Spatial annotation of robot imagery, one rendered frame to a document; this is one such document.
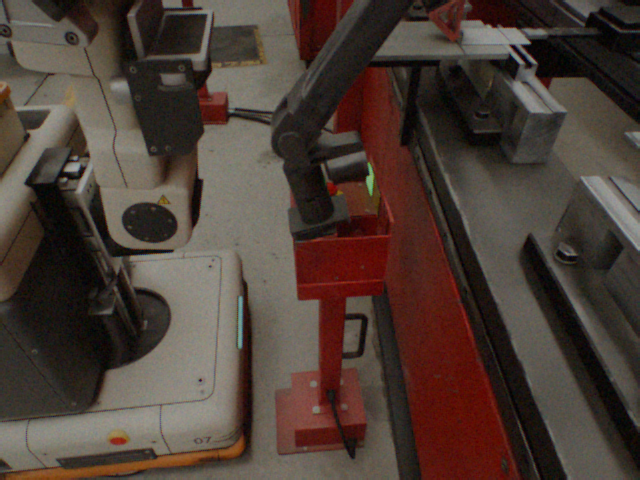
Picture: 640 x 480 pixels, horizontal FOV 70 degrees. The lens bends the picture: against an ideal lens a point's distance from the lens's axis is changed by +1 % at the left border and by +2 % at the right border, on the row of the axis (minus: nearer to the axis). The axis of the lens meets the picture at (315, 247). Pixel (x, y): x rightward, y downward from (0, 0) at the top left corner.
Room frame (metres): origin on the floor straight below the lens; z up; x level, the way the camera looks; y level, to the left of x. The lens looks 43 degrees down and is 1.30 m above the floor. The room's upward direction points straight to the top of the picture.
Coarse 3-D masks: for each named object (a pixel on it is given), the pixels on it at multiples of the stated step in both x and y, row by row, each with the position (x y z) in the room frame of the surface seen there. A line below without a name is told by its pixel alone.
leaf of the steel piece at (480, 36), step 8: (464, 32) 0.92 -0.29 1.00; (472, 32) 0.92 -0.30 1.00; (480, 32) 0.92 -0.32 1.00; (488, 32) 0.92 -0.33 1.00; (496, 32) 0.92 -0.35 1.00; (456, 40) 0.88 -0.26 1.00; (464, 40) 0.88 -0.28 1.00; (472, 40) 0.88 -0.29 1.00; (480, 40) 0.88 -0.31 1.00; (488, 40) 0.88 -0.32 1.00; (496, 40) 0.88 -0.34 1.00; (504, 40) 0.88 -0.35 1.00
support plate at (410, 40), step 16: (400, 32) 0.93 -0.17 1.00; (416, 32) 0.93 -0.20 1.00; (432, 32) 0.93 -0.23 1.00; (384, 48) 0.85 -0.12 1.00; (400, 48) 0.85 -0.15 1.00; (416, 48) 0.85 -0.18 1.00; (432, 48) 0.85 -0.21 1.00; (448, 48) 0.85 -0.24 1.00; (464, 48) 0.85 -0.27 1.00; (480, 48) 0.84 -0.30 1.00; (496, 48) 0.84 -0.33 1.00
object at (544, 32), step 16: (592, 16) 0.96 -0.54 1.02; (608, 16) 0.93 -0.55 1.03; (624, 16) 0.90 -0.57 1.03; (528, 32) 0.91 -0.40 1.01; (544, 32) 0.91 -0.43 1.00; (560, 32) 0.91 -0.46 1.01; (576, 32) 0.91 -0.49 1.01; (592, 32) 0.91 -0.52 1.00; (608, 32) 0.89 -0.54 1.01; (624, 32) 0.86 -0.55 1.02; (608, 48) 0.87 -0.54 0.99; (624, 48) 0.86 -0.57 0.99
